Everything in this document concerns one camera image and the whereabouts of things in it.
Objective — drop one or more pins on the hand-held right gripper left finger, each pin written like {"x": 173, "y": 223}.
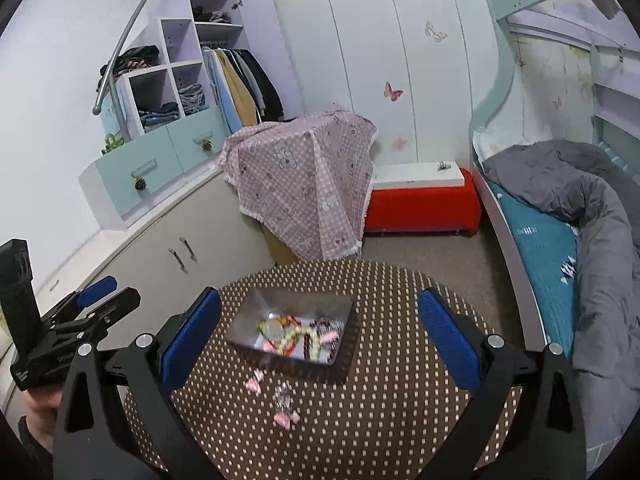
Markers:
{"x": 192, "y": 340}

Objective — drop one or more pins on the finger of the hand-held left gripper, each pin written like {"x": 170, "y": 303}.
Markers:
{"x": 97, "y": 291}
{"x": 100, "y": 315}

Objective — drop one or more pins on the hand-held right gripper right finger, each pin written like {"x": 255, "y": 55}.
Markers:
{"x": 450, "y": 342}

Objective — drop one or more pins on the small pink hair clip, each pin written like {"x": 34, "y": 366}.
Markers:
{"x": 252, "y": 383}

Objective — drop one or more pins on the dark grey rectangular box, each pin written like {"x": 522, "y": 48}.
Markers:
{"x": 345, "y": 340}

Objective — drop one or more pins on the silver charm with pink bow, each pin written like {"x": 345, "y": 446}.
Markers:
{"x": 285, "y": 407}

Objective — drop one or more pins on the person's left forearm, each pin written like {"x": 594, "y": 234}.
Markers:
{"x": 32, "y": 452}

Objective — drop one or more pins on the person's left hand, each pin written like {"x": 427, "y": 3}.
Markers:
{"x": 39, "y": 412}

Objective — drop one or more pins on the white low cabinet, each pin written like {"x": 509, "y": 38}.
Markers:
{"x": 150, "y": 240}

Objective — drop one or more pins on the round polka-dot table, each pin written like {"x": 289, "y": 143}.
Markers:
{"x": 380, "y": 410}

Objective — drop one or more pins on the pinecone drawer ornament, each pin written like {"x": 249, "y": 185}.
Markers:
{"x": 207, "y": 146}
{"x": 141, "y": 183}

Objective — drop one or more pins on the teal bed sheet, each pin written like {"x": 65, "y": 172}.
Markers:
{"x": 545, "y": 260}

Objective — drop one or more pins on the red storage bench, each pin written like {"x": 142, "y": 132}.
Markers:
{"x": 425, "y": 212}

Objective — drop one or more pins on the teal drawer step cabinet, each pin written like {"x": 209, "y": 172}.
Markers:
{"x": 160, "y": 165}

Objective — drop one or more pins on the green artificial plant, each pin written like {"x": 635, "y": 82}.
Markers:
{"x": 112, "y": 144}

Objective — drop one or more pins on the white board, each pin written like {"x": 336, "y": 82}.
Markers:
{"x": 420, "y": 176}

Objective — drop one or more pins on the small metal hair claw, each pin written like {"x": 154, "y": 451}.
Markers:
{"x": 442, "y": 165}

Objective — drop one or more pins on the folded dark jeans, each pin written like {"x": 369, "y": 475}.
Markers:
{"x": 157, "y": 115}

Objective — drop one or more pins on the grey duvet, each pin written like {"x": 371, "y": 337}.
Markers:
{"x": 610, "y": 240}

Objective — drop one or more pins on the pink bear print cloth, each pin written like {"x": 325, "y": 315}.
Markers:
{"x": 300, "y": 180}

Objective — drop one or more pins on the faint pink butterfly sticker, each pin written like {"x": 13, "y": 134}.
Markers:
{"x": 399, "y": 143}

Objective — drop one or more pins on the folded light jeans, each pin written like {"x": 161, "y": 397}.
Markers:
{"x": 192, "y": 96}

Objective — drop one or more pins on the light blue hanging shirt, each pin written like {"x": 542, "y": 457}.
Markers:
{"x": 222, "y": 95}

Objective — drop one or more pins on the heap of dark clothes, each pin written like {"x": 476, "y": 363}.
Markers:
{"x": 130, "y": 60}

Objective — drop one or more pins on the yellow hanging coat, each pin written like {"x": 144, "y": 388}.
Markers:
{"x": 240, "y": 90}

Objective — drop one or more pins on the white cubby shelf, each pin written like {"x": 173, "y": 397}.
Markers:
{"x": 185, "y": 60}

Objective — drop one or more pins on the grey metal handrail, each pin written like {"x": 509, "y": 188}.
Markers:
{"x": 130, "y": 30}

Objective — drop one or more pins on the black hanging jacket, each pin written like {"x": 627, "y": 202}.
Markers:
{"x": 265, "y": 85}

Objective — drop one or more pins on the folded grey clothes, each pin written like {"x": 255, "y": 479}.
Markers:
{"x": 212, "y": 14}

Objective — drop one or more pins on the white butterfly sticker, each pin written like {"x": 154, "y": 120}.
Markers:
{"x": 435, "y": 31}

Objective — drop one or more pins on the pale white wardrobe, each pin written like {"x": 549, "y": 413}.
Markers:
{"x": 380, "y": 35}

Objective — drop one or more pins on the teal bunk bed frame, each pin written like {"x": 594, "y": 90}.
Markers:
{"x": 500, "y": 25}

